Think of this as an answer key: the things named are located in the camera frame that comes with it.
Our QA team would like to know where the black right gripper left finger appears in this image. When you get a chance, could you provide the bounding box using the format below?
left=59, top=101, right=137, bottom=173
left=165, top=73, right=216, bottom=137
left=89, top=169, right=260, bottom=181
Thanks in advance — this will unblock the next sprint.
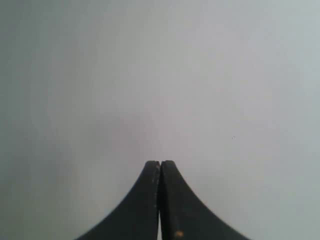
left=78, top=161, right=160, bottom=240

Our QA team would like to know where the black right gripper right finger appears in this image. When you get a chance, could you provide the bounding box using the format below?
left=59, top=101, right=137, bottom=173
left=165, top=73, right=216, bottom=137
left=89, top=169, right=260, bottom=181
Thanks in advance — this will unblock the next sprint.
left=158, top=160, right=247, bottom=240

